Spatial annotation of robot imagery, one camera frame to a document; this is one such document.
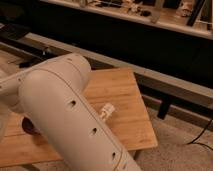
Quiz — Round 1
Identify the purple ceramic bowl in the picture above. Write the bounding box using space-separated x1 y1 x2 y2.
22 118 39 135

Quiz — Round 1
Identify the wooden table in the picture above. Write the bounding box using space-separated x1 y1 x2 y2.
0 68 158 168

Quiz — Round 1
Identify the black cable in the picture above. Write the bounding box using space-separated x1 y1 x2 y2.
183 116 213 152

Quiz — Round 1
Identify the white plastic bottle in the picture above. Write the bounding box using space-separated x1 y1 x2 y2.
100 103 115 121

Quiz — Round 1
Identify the long wooden shelf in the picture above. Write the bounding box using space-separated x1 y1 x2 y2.
41 0 213 40

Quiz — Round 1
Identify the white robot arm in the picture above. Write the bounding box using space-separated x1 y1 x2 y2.
0 53 141 171

